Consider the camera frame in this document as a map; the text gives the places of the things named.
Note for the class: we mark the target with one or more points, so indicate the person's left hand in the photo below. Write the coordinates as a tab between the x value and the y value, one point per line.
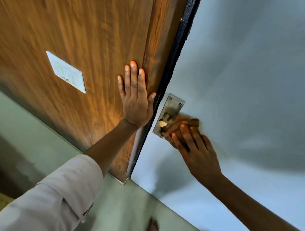
135	104

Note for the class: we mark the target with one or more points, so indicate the person's right hand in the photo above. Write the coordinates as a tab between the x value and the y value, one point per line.
200	157

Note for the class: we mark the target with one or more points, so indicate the person's left thumb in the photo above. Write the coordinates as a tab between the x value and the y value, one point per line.
151	98

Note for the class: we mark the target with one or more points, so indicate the person's left little finger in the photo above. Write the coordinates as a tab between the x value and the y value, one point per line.
121	85

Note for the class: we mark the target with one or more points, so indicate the person's right middle finger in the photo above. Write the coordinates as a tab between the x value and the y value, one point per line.
188	135

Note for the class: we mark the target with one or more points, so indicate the person's right little finger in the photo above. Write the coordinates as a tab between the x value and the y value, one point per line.
206	140

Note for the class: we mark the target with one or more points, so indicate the person's left middle finger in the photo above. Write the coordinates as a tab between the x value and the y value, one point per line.
134	75

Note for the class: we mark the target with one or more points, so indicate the brown cleaning cloth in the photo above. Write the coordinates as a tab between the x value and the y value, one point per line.
177	122

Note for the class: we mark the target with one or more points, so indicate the person's right forearm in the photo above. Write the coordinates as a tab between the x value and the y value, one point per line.
247	204

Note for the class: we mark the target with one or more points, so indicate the person's left forearm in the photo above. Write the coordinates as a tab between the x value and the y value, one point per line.
112	145

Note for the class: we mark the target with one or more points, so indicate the brown wood grain panel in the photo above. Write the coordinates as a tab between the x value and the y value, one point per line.
83	35

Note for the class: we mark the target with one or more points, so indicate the grey door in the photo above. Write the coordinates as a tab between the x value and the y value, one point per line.
250	83

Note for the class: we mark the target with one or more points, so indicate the white shirt sleeve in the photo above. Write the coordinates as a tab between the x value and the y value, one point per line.
52	195

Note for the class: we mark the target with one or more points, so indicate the white switch plate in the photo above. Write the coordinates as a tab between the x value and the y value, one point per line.
66	72

